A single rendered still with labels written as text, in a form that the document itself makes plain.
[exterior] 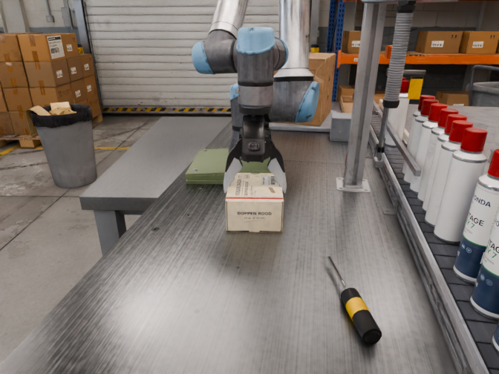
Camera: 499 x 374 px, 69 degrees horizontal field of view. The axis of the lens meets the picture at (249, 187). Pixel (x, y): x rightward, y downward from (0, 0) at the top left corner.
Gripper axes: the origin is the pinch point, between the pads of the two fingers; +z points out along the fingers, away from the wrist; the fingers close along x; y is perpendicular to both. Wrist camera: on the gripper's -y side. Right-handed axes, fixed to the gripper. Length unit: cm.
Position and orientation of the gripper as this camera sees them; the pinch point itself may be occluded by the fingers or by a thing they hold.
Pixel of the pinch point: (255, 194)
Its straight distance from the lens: 84.1
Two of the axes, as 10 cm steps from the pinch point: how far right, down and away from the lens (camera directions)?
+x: -10.0, -0.1, 0.2
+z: 0.0, 9.2, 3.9
